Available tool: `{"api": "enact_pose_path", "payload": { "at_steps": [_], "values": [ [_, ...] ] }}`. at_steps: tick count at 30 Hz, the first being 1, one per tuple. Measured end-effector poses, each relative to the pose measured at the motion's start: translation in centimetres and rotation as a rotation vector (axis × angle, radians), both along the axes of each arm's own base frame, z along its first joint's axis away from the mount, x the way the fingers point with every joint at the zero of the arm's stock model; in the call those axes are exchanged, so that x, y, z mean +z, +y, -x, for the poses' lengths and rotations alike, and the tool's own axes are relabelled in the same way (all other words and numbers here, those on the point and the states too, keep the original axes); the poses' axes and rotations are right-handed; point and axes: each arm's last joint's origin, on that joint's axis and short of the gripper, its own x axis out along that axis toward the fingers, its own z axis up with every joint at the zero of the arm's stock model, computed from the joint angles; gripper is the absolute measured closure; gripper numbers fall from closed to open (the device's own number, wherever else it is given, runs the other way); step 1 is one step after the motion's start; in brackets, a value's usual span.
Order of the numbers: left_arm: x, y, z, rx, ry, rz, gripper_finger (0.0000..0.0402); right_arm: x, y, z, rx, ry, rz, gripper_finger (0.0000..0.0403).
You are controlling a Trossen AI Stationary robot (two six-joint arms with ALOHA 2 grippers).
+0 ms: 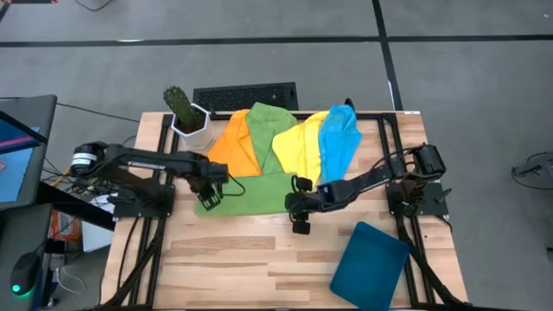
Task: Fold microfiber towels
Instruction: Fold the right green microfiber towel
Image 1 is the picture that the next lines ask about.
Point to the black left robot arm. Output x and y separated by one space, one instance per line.
147 162

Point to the green cactus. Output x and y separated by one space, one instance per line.
179 105

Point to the orange microfiber towel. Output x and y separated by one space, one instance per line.
235 147

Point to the orange cardboard box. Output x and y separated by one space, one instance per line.
65 224

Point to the black computer mouse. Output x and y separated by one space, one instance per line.
25 272

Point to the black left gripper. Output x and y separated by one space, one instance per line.
203 183

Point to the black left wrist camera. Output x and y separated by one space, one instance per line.
219 173

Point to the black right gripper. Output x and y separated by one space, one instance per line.
309 205

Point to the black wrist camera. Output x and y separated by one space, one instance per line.
330 193
219 173

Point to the white paper sheet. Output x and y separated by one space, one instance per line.
97 233

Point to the blue plastic tray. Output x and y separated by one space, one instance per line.
369 263

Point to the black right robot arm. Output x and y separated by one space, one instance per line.
376 175

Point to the laptop screen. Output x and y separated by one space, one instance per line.
19 151

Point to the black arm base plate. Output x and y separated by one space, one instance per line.
142 203
427 201

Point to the light green microfiber towel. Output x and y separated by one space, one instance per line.
259 194

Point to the white hexagonal plant pot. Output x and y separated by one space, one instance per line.
196 136

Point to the yellow microfiber towel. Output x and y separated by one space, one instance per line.
298 147

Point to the black aluminium table frame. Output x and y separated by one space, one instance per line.
164 134

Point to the black desk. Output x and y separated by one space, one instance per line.
26 229

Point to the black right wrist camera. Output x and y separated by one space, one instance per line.
330 193

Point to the blue microfiber towel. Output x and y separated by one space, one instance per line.
339 138

